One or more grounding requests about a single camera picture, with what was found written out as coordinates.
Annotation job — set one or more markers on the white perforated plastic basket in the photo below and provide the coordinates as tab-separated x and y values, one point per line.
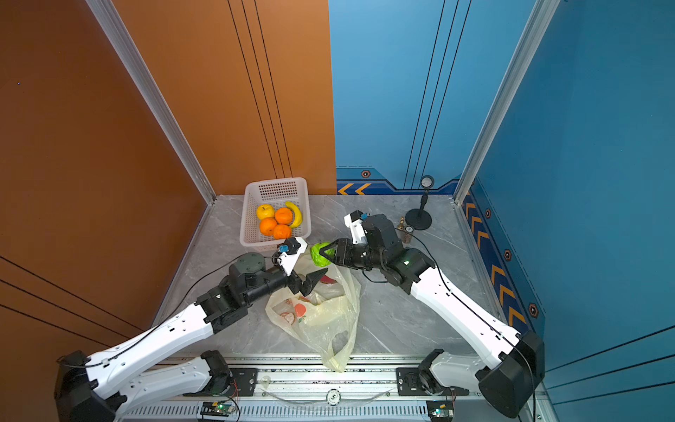
275	192

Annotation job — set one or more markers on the black round-base lamp stand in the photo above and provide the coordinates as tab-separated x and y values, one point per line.
419	218

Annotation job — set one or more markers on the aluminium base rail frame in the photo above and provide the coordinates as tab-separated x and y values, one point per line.
286	387

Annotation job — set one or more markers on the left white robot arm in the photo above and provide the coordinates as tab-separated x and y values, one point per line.
107	385

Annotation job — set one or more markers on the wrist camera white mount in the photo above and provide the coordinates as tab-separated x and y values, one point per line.
288	253
354	223

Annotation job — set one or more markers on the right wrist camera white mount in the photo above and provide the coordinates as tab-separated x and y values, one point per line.
354	223

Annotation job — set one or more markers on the orange mandarin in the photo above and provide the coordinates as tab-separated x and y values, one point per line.
284	215
282	231
267	226

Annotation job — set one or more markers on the yellow lemon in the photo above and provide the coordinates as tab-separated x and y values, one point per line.
265	211

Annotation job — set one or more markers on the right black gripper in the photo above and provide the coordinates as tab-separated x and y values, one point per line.
344	252

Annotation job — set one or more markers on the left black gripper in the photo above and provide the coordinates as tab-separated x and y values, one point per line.
310	280

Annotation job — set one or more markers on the pink dragon fruit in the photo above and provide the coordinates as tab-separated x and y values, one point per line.
329	281

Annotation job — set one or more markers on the translucent printed plastic bag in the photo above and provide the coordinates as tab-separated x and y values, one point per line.
325	321

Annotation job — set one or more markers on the left green circuit board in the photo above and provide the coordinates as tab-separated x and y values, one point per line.
220	409

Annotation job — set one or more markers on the right green circuit board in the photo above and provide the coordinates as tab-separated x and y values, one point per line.
438	411

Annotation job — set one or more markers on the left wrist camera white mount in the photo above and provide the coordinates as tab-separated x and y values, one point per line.
288	253

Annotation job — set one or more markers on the green circuit board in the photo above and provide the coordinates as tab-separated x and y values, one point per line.
220	409
438	411

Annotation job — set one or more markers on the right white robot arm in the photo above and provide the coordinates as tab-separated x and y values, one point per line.
509	365

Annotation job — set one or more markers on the yellow banana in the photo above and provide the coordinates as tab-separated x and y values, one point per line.
297	215

